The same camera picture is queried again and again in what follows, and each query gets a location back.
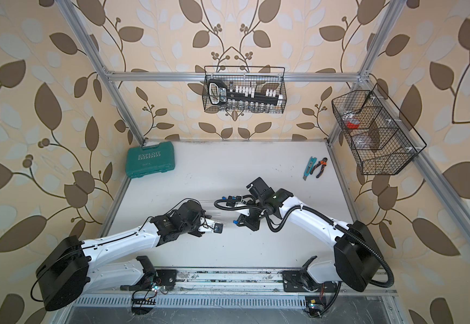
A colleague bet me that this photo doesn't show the black wire basket wall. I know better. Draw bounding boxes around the black wire basket wall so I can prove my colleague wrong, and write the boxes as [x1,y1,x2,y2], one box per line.
[332,84,427,176]
[202,65,287,114]

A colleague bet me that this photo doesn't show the orange black pliers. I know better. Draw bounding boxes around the orange black pliers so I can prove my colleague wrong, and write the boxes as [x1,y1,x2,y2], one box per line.
[310,157,328,178]

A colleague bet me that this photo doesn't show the aluminium front rail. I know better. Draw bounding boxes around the aluminium front rail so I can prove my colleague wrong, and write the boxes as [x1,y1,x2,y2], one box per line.
[61,266,398,296]

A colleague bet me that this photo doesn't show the black wire basket back wall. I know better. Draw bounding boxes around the black wire basket back wall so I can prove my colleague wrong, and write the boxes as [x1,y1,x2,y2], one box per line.
[202,65,287,114]

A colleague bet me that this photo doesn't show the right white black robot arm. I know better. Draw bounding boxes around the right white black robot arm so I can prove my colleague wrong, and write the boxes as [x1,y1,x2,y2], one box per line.
[213,178,394,292]

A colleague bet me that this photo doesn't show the teal utility knife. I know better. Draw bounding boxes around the teal utility knife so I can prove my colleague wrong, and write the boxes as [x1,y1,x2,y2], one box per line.
[302,157,317,181]

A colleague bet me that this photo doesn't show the black wire basket right wall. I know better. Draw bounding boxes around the black wire basket right wall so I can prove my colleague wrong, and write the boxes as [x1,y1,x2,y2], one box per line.
[332,84,427,176]

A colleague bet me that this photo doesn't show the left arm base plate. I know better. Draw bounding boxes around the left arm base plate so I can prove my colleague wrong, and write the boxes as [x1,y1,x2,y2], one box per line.
[120,269,178,292]

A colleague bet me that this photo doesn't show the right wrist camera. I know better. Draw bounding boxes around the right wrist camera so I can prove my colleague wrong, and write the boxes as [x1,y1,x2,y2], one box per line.
[246,177,275,202]

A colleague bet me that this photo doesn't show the green plastic tool case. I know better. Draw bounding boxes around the green plastic tool case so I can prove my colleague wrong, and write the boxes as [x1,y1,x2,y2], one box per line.
[125,142,175,179]

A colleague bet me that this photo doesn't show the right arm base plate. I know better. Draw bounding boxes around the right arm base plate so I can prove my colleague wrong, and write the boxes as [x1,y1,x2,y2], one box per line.
[281,270,337,293]

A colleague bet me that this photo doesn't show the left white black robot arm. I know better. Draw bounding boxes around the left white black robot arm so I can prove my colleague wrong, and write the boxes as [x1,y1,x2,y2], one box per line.
[34,199,224,312]

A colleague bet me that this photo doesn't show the red item in basket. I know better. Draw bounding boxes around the red item in basket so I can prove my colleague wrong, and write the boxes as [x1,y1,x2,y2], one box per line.
[342,113,361,130]

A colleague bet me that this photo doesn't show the black socket holder set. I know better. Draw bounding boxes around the black socket holder set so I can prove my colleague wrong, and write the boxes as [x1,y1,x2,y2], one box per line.
[202,78,287,109]

